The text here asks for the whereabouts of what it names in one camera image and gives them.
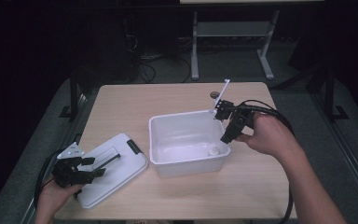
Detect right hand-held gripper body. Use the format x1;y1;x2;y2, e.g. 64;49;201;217
209;78;255;132

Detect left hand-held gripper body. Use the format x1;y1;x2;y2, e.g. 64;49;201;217
51;142;96;189

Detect white box lid black latches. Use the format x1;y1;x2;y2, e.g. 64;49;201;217
76;133;149;209

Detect white plastic storage box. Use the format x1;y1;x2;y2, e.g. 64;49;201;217
148;109;232;178

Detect person's left hand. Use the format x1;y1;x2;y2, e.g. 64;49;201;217
34;179;83;224

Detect person's right hand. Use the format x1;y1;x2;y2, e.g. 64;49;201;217
234;112;302;162

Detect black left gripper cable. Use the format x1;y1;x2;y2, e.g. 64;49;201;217
33;148;63;216

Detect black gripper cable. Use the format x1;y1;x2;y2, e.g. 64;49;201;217
33;148;63;216
238;99;295;224

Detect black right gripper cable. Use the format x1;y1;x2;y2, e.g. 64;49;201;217
238;99;295;224

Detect aluminium floor rail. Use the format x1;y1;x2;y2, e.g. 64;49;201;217
20;92;90;224
310;92;358;216

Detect black metal post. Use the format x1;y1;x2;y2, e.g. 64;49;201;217
59;68;82;119
322;68;350;122

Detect grey metal desk frame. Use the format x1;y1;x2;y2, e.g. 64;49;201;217
190;9;281;81

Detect tangle of floor cables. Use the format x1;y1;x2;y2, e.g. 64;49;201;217
127;34;194;84

